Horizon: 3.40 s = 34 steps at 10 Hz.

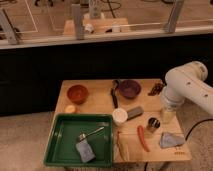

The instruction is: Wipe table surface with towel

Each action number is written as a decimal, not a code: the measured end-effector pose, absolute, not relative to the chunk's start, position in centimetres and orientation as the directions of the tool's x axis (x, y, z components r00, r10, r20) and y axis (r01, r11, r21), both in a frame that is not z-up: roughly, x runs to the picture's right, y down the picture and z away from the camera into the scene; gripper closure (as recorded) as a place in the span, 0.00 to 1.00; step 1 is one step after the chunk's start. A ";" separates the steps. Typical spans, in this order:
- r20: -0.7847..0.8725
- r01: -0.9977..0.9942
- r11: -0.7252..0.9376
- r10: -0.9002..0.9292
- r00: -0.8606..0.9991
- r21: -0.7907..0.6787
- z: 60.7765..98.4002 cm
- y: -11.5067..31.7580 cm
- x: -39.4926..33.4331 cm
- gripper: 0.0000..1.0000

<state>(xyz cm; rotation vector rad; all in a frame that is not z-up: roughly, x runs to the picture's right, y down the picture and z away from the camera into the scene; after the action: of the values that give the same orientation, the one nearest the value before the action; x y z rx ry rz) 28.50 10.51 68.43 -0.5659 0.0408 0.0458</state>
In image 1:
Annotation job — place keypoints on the blue-grey towel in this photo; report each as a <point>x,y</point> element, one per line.
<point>169,140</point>

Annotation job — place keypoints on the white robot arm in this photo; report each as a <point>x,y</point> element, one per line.
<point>186,82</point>

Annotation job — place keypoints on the black brush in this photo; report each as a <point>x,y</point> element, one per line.
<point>113,93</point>

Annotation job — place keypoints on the purple bowl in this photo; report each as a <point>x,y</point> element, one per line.
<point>129,89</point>

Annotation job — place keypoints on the orange bowl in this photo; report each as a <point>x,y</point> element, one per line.
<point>77,94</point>

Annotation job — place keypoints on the white cup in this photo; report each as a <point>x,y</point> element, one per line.
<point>120,116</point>

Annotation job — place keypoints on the grey block eraser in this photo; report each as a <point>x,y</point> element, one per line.
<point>135,112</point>

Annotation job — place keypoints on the small yellow round object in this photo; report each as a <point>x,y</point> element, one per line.
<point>71,109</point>

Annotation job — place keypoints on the dark grape bunch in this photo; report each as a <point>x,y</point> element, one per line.
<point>157,88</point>

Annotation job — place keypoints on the metal spoon in tray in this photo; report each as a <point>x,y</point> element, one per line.
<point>85,135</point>

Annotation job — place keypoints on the red chili pepper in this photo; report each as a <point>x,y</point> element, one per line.
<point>140,131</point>

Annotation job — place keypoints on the metal can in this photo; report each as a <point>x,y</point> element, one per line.
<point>153,124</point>

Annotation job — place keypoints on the wooden table in background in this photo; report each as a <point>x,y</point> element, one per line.
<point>100,26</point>

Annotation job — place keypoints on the yellow-green banana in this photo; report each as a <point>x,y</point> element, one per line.
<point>123,148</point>

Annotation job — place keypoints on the blue sponge in tray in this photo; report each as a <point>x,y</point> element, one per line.
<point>85,151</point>

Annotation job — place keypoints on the green plastic tray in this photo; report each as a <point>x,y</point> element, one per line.
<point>61,149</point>

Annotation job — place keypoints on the grey metal post middle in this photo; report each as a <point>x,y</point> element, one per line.
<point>78,21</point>

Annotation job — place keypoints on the grey metal post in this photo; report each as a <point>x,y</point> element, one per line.
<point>78,21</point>
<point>8,28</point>
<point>170,26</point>

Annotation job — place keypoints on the grey metal post right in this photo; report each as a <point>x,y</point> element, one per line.
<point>170,26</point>

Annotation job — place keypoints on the grey metal post left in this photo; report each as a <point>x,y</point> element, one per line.
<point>8,28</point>

